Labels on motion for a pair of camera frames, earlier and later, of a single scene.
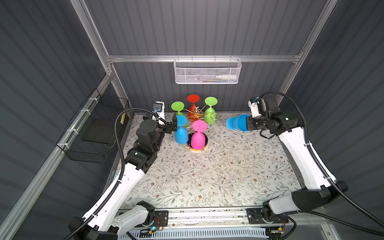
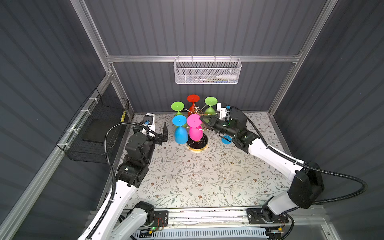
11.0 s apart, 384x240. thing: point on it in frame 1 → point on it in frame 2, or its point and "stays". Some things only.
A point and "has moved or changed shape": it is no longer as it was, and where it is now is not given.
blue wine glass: (181, 133) stays
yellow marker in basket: (122, 118) stays
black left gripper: (168, 129) → (159, 137)
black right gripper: (249, 126) → (213, 122)
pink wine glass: (198, 139) has moved or changed shape
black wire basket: (91, 137) stays
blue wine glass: (239, 122) has moved or changed shape
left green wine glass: (178, 106) stays
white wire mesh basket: (204, 71) stays
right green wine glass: (209, 115) stays
